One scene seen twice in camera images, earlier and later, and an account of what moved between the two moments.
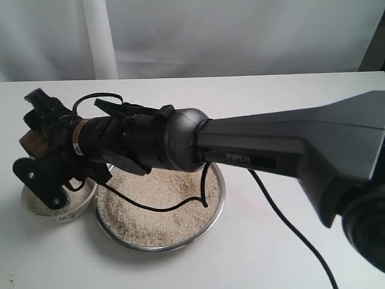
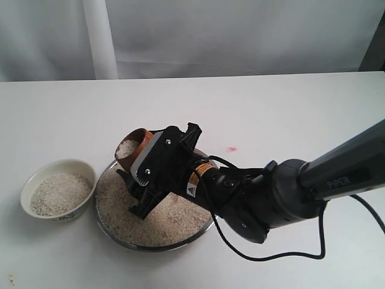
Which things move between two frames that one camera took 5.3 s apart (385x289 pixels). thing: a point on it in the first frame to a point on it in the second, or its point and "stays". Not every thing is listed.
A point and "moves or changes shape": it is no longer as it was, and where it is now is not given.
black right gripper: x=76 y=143 to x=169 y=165
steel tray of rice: x=166 y=209 stays
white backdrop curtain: x=58 y=40 stays
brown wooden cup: x=35 y=144 moves or changes shape
